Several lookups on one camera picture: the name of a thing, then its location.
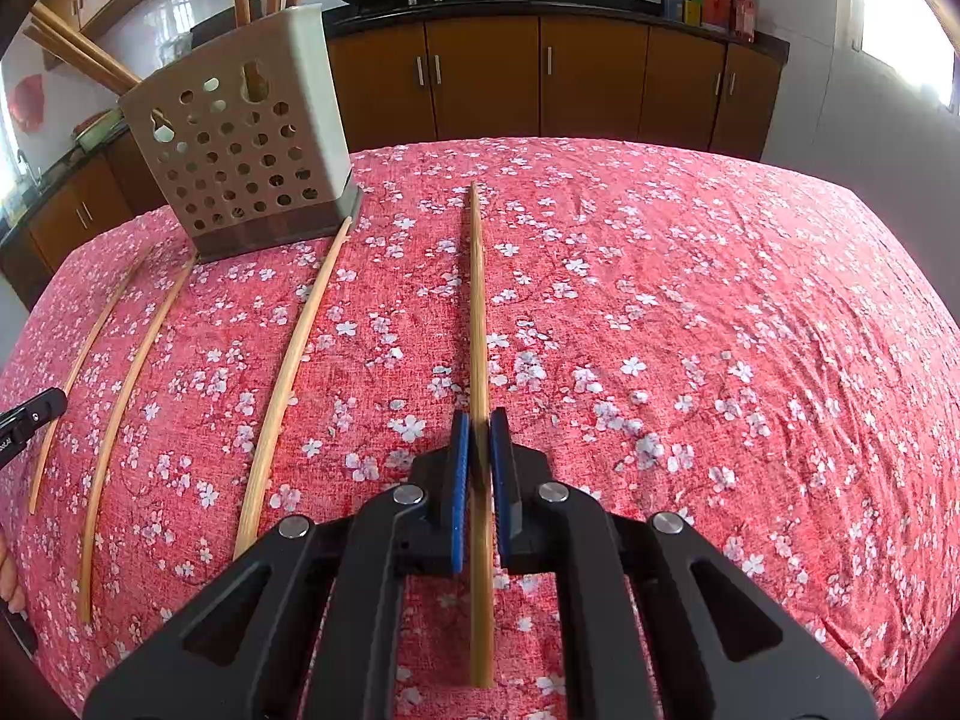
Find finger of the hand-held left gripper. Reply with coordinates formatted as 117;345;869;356
0;387;68;442

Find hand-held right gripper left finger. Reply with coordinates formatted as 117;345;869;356
81;411;472;720

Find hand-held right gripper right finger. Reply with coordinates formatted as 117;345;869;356
487;406;880;720

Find beige perforated chopstick holder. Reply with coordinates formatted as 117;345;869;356
118;2;365;262

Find person's left hand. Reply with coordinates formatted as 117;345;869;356
0;529;28;616

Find red floral tablecloth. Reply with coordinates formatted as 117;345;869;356
0;136;960;720

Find green basin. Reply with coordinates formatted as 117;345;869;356
73;109;128;151

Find red hanging plastic bag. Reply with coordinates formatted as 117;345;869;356
9;73;52;132

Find dark cutting board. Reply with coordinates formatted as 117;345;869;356
191;6;252;50

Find brown lower kitchen cabinets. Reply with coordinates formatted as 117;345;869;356
0;11;785;308

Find black kitchen countertop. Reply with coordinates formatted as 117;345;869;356
0;0;791;248

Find large bright window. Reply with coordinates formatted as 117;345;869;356
851;0;960;115

